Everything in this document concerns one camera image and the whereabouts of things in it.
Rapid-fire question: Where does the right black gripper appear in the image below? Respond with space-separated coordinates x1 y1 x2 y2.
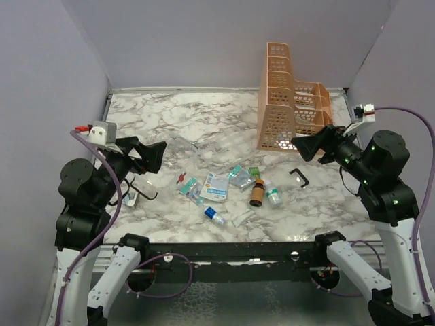
292 122 376 182

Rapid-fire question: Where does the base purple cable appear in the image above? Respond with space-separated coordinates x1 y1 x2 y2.
124 253 194 300
311 240 383 298

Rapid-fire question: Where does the white blue wipes pack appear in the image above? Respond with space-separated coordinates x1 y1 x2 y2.
200 172 229 202

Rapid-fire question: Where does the clear first aid box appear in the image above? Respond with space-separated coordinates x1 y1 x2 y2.
130 132 198 204

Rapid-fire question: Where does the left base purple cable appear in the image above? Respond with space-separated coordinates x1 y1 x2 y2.
124 253 194 300

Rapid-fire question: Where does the white green-label bottle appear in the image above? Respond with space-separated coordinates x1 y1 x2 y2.
264 180 283 208

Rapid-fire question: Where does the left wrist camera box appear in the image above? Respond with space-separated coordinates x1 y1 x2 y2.
74 121 120 151

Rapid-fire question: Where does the black box handle left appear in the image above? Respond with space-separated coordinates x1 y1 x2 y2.
130 179 158 201

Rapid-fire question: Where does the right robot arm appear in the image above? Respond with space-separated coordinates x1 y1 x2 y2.
291 125 434 325

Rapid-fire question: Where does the black box handle right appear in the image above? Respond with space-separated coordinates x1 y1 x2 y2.
289 168 310 189

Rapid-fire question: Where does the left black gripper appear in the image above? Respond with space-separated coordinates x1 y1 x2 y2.
96 134 167 207

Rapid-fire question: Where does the small green box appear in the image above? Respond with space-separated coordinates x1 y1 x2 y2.
249 166 261 179

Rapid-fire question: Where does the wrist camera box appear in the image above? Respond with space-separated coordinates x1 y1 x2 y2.
343 104 376 136
74 121 120 151

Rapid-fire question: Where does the brown orange-cap medicine bottle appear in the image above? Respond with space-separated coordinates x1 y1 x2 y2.
249 179 264 207

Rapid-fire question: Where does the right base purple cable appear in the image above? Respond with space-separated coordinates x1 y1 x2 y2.
311 240 383 298

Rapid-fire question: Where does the black box handle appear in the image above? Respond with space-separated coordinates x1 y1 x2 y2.
289 168 310 189
130 179 158 201

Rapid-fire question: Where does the flat teal strip packet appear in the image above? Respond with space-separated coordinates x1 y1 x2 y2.
232 209 255 228

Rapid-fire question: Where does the black front frame bar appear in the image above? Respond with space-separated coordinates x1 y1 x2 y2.
130 242 330 283

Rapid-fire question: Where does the silver teal-header packet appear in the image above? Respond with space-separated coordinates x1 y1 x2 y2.
228 165 256 191

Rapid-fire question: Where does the teal bandage packet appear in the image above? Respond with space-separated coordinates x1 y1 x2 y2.
179 177 204 206

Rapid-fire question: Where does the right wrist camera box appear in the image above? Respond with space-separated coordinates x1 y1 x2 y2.
343 104 376 136

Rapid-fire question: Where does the orange plastic file rack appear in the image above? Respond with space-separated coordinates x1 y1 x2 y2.
257 42 334 152

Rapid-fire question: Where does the small white clip piece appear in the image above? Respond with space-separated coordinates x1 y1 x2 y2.
123 192 139 207

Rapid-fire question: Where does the small blue-cap bottle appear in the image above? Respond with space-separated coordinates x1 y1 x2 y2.
204 206 225 226

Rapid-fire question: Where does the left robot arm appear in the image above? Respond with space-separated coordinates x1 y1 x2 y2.
47 132 167 325

